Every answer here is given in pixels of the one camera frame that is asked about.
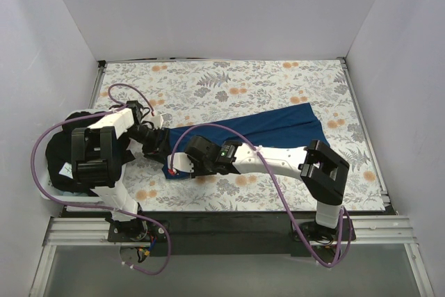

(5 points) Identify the blue t shirt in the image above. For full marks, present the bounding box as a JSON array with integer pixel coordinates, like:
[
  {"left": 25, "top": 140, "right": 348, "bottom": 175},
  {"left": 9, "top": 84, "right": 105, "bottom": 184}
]
[{"left": 160, "top": 102, "right": 331, "bottom": 180}]

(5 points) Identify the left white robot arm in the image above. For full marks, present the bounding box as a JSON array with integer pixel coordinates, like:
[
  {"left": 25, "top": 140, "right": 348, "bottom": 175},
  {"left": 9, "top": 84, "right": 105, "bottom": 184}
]
[{"left": 71, "top": 101, "right": 170, "bottom": 241}]

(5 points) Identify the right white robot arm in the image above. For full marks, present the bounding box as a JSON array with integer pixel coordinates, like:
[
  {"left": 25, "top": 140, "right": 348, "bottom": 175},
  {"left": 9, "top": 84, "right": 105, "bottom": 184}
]
[{"left": 175, "top": 136, "right": 350, "bottom": 240}]

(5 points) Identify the floral table cloth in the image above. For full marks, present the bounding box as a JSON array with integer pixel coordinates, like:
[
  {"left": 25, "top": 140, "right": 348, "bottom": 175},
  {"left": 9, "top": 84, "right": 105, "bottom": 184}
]
[{"left": 94, "top": 60, "right": 389, "bottom": 211}]

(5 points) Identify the white paper label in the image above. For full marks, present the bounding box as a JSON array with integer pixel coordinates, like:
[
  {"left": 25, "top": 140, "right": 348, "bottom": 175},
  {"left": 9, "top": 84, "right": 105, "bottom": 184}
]
[{"left": 58, "top": 163, "right": 73, "bottom": 179}]

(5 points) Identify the black t shirt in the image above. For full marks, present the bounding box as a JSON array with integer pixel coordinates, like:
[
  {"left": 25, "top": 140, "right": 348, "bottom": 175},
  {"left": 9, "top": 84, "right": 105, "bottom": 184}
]
[{"left": 44, "top": 111, "right": 136, "bottom": 195}]

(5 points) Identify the white plastic basket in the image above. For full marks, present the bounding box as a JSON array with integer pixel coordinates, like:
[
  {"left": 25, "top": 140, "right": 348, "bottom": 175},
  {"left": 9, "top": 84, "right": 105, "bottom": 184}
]
[{"left": 31, "top": 109, "right": 101, "bottom": 203}]

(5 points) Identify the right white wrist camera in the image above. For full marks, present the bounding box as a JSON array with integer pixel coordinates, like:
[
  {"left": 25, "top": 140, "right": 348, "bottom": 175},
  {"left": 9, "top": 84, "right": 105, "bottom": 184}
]
[{"left": 167, "top": 152, "right": 194, "bottom": 175}]

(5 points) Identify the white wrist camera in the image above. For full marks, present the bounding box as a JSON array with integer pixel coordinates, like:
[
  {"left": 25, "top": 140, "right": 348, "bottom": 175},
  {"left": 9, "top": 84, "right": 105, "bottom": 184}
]
[
  {"left": 149, "top": 113, "right": 172, "bottom": 130},
  {"left": 167, "top": 152, "right": 194, "bottom": 175}
]

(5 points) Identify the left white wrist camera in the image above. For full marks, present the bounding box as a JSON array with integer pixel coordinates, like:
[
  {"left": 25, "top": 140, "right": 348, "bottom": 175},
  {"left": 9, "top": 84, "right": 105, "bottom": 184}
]
[{"left": 149, "top": 113, "right": 172, "bottom": 130}]

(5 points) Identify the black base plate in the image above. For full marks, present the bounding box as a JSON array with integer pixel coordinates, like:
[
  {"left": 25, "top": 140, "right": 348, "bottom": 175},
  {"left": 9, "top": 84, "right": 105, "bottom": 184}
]
[{"left": 108, "top": 211, "right": 356, "bottom": 261}]

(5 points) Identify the aluminium frame rail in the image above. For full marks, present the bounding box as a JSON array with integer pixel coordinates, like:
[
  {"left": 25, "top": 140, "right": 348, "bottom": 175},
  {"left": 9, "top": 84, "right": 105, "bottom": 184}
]
[{"left": 29, "top": 215, "right": 434, "bottom": 296}]

